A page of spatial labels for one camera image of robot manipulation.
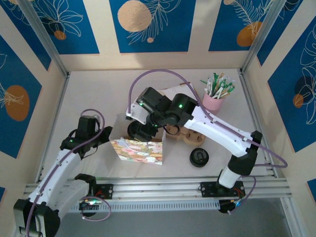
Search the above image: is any printed paper gift bag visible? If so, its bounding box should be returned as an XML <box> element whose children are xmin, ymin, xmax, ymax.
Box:
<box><xmin>108</xmin><ymin>113</ymin><xmax>166</xmax><ymax>166</ymax></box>

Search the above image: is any stack of white napkins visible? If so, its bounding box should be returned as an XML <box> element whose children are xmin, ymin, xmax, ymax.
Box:
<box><xmin>161</xmin><ymin>85</ymin><xmax>196</xmax><ymax>99</ymax></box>

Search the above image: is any pink holder cup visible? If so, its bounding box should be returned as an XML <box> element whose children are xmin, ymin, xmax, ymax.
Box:
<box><xmin>202</xmin><ymin>93</ymin><xmax>225</xmax><ymax>115</ymax></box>

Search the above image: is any green stick packet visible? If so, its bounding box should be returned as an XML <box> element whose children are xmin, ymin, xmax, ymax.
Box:
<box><xmin>200</xmin><ymin>79</ymin><xmax>212</xmax><ymax>94</ymax></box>
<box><xmin>221</xmin><ymin>83</ymin><xmax>237</xmax><ymax>98</ymax></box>
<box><xmin>219</xmin><ymin>76</ymin><xmax>230</xmax><ymax>96</ymax></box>
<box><xmin>212</xmin><ymin>73</ymin><xmax>220</xmax><ymax>93</ymax></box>

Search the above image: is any black cup lid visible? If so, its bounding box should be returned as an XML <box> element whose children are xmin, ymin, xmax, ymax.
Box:
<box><xmin>189</xmin><ymin>147</ymin><xmax>210</xmax><ymax>168</ymax></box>

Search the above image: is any brown stick packet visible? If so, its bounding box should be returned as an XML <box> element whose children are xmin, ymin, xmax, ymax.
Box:
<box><xmin>216</xmin><ymin>73</ymin><xmax>225</xmax><ymax>94</ymax></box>

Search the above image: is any black controller box with LEDs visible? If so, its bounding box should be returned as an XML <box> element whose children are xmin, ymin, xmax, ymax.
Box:
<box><xmin>79</xmin><ymin>196</ymin><xmax>103</xmax><ymax>218</ymax></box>
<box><xmin>218</xmin><ymin>198</ymin><xmax>245</xmax><ymax>215</ymax></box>

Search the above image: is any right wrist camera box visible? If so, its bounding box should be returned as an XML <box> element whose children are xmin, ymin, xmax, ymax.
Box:
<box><xmin>125</xmin><ymin>103</ymin><xmax>149</xmax><ymax>124</ymax></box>

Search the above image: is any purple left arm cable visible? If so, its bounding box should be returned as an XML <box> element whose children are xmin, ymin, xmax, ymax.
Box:
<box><xmin>24</xmin><ymin>109</ymin><xmax>106</xmax><ymax>237</ymax></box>

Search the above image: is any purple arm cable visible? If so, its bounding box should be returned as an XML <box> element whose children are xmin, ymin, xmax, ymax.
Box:
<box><xmin>24</xmin><ymin>109</ymin><xmax>106</xmax><ymax>237</ymax></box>
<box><xmin>127</xmin><ymin>69</ymin><xmax>289</xmax><ymax>215</ymax></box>

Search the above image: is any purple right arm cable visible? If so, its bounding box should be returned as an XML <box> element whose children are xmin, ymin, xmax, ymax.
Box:
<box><xmin>127</xmin><ymin>69</ymin><xmax>289</xmax><ymax>215</ymax></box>

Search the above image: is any aluminium table side rail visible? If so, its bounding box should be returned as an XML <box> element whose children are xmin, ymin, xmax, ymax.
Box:
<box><xmin>34</xmin><ymin>73</ymin><xmax>71</xmax><ymax>185</ymax></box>
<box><xmin>238</xmin><ymin>70</ymin><xmax>281</xmax><ymax>178</ymax></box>

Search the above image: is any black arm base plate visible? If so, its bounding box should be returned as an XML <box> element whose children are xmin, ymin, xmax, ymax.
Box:
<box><xmin>199</xmin><ymin>181</ymin><xmax>246</xmax><ymax>198</ymax></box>
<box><xmin>95</xmin><ymin>184</ymin><xmax>114</xmax><ymax>199</ymax></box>

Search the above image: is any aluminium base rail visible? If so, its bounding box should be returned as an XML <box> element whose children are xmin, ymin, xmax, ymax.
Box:
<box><xmin>24</xmin><ymin>175</ymin><xmax>289</xmax><ymax>199</ymax></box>

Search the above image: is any grey slotted cable duct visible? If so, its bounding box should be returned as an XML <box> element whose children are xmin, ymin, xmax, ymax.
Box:
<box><xmin>70</xmin><ymin>199</ymin><xmax>221</xmax><ymax>213</ymax></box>

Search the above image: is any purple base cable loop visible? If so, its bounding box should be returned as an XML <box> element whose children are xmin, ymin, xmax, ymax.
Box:
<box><xmin>80</xmin><ymin>193</ymin><xmax>113</xmax><ymax>222</ymax></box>

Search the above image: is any aluminium frame post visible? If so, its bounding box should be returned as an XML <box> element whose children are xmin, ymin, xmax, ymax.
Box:
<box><xmin>18</xmin><ymin>0</ymin><xmax>70</xmax><ymax>79</ymax></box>
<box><xmin>239</xmin><ymin>0</ymin><xmax>289</xmax><ymax>75</ymax></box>
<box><xmin>280</xmin><ymin>196</ymin><xmax>303</xmax><ymax>237</ymax></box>

